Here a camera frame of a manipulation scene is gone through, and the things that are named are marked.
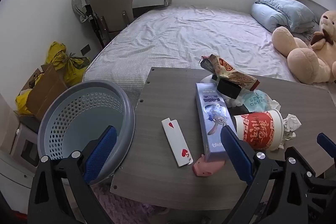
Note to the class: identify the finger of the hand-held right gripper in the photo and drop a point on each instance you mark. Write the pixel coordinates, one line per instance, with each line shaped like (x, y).
(325, 141)
(313, 180)

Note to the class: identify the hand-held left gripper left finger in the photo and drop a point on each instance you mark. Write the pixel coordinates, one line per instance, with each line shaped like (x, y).
(101, 153)

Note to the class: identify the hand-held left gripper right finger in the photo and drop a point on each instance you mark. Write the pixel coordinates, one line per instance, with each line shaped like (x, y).
(236, 153)

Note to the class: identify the red and white paper cup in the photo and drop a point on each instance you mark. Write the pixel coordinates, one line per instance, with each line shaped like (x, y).
(257, 129)

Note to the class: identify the pink pig toy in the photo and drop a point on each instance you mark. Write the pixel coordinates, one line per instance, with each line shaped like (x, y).
(202, 168)

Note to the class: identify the blue-grey perforated plastic basket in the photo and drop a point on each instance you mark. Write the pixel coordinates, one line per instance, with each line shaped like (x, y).
(86, 108)

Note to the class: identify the long blue toothpaste box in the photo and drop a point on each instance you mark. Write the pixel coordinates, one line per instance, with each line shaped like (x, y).
(210, 113)

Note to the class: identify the light blue wet wipe packet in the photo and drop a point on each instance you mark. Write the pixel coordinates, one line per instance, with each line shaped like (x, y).
(256, 102)

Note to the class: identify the white playing card box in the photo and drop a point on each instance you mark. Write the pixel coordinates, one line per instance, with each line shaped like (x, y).
(176, 142)

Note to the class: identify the snack wrapper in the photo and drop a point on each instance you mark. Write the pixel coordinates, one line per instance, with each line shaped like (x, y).
(231, 71)

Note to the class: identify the pink fluffy rug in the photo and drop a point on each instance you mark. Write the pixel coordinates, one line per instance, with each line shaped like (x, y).
(123, 205)

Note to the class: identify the small black box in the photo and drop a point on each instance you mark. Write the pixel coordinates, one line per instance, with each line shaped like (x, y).
(227, 88)

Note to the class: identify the brown cardboard box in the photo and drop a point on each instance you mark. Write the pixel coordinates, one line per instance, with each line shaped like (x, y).
(48, 92)

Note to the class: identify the large beige teddy bear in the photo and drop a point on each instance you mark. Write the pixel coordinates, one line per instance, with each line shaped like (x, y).
(307, 61)

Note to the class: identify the yellow plastic bag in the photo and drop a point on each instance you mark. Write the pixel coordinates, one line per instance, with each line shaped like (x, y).
(55, 53)
(23, 103)
(76, 67)

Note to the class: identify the black folding stand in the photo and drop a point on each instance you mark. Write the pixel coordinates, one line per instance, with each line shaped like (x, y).
(95, 27)

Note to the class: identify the bed with white sheet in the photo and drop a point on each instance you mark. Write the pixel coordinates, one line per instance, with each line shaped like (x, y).
(183, 35)

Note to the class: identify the light blue pillows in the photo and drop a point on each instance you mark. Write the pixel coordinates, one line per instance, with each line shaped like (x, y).
(283, 11)

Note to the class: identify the grey headboard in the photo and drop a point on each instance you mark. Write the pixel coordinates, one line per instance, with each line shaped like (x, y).
(312, 3)

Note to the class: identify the dark wall socket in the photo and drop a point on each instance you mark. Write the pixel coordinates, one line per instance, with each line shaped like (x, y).
(85, 50)

